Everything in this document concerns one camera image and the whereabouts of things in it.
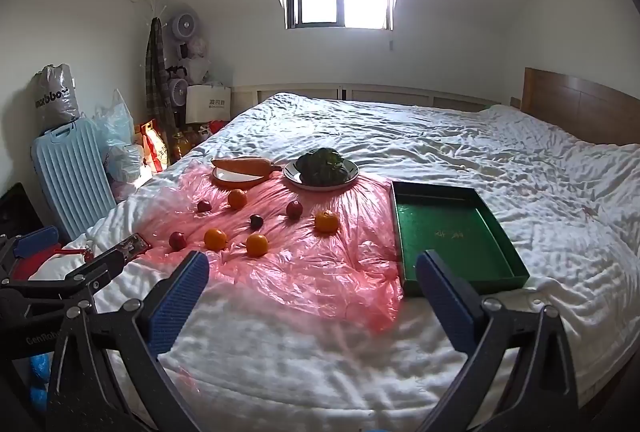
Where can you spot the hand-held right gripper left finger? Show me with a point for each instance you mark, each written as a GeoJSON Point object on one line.
{"type": "Point", "coordinates": [180, 302]}

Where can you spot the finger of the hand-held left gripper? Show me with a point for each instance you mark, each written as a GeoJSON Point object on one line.
{"type": "Point", "coordinates": [107, 262]}
{"type": "Point", "coordinates": [35, 240]}

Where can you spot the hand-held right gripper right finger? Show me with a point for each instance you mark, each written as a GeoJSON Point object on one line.
{"type": "Point", "coordinates": [445, 307]}

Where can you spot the green tray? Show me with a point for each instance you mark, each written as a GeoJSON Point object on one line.
{"type": "Point", "coordinates": [450, 232]}

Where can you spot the orange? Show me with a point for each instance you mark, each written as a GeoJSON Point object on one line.
{"type": "Point", "coordinates": [237, 198]}
{"type": "Point", "coordinates": [257, 244]}
{"type": "Point", "coordinates": [215, 239]}
{"type": "Point", "coordinates": [326, 221]}

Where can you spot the dark plum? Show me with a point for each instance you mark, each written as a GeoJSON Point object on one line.
{"type": "Point", "coordinates": [256, 221]}

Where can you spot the person's left hand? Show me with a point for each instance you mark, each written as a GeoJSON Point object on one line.
{"type": "Point", "coordinates": [39, 366]}

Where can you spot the red cloth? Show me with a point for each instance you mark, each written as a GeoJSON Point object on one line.
{"type": "Point", "coordinates": [30, 264]}

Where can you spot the light blue suitcase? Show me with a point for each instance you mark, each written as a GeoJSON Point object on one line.
{"type": "Point", "coordinates": [70, 177]}

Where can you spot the small red apple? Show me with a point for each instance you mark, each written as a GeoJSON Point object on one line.
{"type": "Point", "coordinates": [204, 206]}

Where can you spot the bluish plastic bag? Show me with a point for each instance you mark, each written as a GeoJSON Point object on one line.
{"type": "Point", "coordinates": [122, 162]}

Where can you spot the red and white sack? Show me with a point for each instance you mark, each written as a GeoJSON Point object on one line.
{"type": "Point", "coordinates": [155, 145]}

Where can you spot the pink plastic sheet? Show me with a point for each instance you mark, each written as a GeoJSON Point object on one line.
{"type": "Point", "coordinates": [310, 272]}

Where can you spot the yellow oil bottle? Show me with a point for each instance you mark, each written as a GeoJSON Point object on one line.
{"type": "Point", "coordinates": [182, 143]}

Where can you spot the clear plastic bag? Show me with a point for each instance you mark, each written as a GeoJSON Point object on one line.
{"type": "Point", "coordinates": [117, 120]}

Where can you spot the grey printed bag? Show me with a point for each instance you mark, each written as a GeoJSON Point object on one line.
{"type": "Point", "coordinates": [55, 97]}

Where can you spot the carrot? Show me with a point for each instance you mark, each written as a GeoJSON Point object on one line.
{"type": "Point", "coordinates": [245, 165]}

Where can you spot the white plate with dark rim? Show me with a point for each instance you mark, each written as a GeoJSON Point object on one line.
{"type": "Point", "coordinates": [294, 177]}

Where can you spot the white fan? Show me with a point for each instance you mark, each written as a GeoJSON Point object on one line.
{"type": "Point", "coordinates": [184, 25]}
{"type": "Point", "coordinates": [178, 93]}

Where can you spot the white cardboard box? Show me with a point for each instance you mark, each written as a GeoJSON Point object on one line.
{"type": "Point", "coordinates": [207, 105]}

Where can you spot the green leafy vegetable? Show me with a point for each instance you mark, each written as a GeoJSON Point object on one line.
{"type": "Point", "coordinates": [320, 165]}

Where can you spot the plaid scarf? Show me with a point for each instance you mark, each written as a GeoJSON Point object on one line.
{"type": "Point", "coordinates": [156, 77]}

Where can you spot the white panelled ledge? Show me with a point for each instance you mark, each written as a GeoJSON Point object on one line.
{"type": "Point", "coordinates": [390, 93]}

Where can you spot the wooden headboard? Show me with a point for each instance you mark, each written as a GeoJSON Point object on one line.
{"type": "Point", "coordinates": [580, 107]}

